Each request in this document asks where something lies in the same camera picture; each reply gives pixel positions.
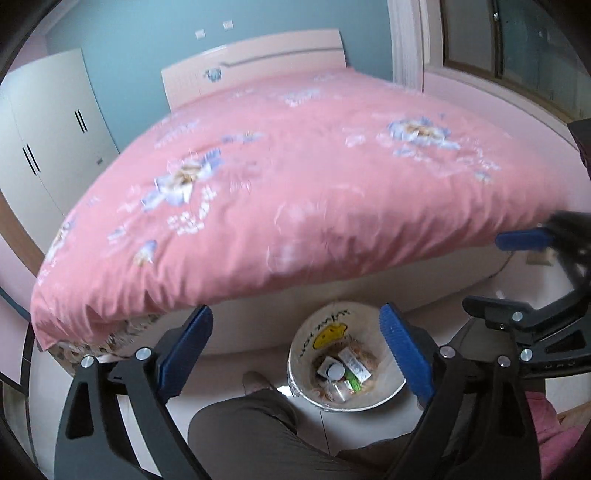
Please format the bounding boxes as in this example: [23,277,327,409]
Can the person's pink fleece top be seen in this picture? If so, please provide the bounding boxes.
[526,392,591,480]

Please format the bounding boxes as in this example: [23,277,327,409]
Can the pink floral blanket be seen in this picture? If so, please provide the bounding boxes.
[30,67,578,352]

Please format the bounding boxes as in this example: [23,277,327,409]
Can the clear plastic bottle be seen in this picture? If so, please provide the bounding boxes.
[330,381,359,405]

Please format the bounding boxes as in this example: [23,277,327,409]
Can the person's right leg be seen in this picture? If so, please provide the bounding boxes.
[335,431,422,480]

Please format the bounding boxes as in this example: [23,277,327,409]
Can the pink bed headboard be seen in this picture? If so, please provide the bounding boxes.
[161,28,347,112]

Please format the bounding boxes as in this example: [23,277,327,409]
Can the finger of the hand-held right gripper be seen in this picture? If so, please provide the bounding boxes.
[495,210,591,288]
[462,295,551,345]

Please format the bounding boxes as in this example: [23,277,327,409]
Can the wooden door frame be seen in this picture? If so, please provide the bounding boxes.
[0,187,49,278]

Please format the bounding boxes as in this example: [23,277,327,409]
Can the small white carton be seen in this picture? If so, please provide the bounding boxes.
[338,347,373,384]

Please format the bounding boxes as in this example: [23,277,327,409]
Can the person's leg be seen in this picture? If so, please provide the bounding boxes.
[335,431,422,480]
[187,370,334,480]

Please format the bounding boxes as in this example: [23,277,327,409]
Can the window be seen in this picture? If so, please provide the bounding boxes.
[438,0,591,121]

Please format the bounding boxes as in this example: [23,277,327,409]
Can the white waste bin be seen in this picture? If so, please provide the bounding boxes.
[287,301,407,412]

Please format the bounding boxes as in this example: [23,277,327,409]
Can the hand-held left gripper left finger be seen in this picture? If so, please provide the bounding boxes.
[54,304,215,480]

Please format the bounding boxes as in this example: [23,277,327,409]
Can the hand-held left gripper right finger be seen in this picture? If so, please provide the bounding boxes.
[379,302,542,480]

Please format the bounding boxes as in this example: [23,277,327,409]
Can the patterned bed sheet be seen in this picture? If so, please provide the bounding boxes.
[50,313,158,366]

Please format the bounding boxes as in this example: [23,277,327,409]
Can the person's left leg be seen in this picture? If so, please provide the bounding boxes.
[187,370,334,480]

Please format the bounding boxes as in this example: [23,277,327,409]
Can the white bed base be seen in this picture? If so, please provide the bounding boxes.
[203,244,514,357]

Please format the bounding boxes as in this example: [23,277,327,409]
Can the thin dark cable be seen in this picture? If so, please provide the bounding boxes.
[487,253,516,280]

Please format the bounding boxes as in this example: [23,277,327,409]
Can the white wardrobe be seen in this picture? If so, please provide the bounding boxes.
[0,48,121,222]

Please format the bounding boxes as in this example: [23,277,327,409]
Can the white window trim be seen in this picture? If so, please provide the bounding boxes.
[387,0,426,90]

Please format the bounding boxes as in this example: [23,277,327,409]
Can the brown food scraps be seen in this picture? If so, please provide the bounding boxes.
[314,339,393,403]

